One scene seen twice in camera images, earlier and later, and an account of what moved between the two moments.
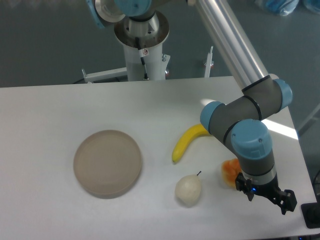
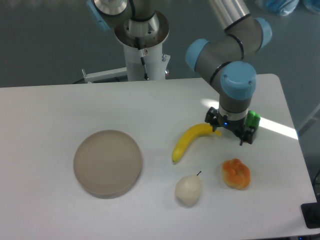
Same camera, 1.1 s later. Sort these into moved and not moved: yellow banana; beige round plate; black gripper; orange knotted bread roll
Moved: black gripper
Not moved: orange knotted bread roll; yellow banana; beige round plate
